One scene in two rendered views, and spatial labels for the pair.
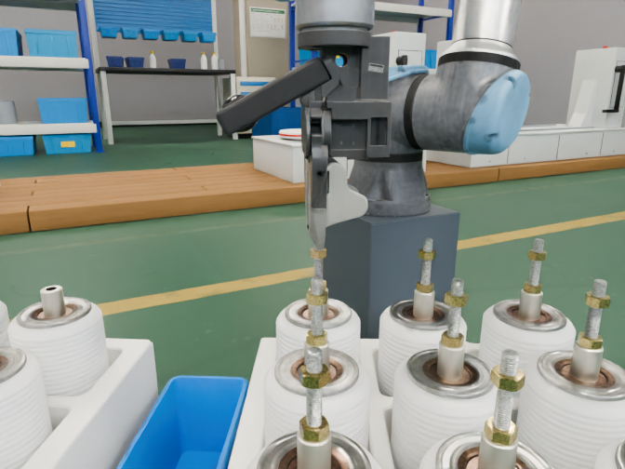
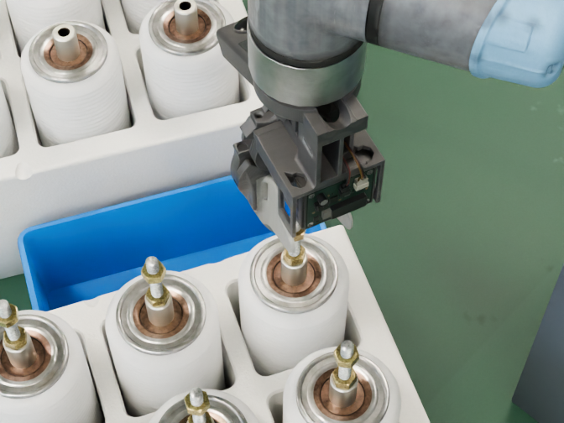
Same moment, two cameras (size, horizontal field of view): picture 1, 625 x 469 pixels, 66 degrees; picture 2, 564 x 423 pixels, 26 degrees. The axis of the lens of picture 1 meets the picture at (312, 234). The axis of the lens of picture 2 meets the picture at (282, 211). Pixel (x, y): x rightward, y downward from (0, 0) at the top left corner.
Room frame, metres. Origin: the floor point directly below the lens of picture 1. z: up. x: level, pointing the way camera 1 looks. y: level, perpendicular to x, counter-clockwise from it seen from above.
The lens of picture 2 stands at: (0.30, -0.49, 1.16)
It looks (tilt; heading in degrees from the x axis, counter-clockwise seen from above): 57 degrees down; 70
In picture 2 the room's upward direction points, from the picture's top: straight up
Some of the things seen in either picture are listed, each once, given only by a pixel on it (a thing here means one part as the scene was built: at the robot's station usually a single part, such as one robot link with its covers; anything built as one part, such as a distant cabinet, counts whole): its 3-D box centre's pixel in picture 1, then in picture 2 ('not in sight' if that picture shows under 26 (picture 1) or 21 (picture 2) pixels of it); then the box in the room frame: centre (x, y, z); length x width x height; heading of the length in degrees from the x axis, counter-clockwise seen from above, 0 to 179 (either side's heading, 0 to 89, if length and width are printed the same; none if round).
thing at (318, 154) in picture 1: (317, 162); (263, 164); (0.47, -0.01, 0.43); 0.05 x 0.02 x 0.09; 6
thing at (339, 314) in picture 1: (318, 313); (294, 274); (0.49, -0.01, 0.25); 0.08 x 0.08 x 0.01
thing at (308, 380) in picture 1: (313, 375); (6, 315); (0.26, 0.00, 0.32); 0.02 x 0.02 x 0.01; 17
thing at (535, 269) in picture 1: (535, 273); not in sight; (0.49, -0.24, 0.30); 0.01 x 0.01 x 0.08
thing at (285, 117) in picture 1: (278, 126); not in sight; (5.01, 0.35, 0.19); 0.50 x 0.41 x 0.37; 31
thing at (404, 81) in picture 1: (393, 109); not in sight; (0.82, -0.13, 0.47); 0.13 x 0.12 x 0.14; 49
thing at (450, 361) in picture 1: (450, 359); not in sight; (0.37, -0.12, 0.26); 0.02 x 0.02 x 0.03
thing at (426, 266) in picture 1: (426, 272); (345, 367); (0.49, -0.12, 0.30); 0.01 x 0.01 x 0.08
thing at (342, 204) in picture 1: (339, 207); (279, 220); (0.47, -0.03, 0.38); 0.06 x 0.03 x 0.09; 96
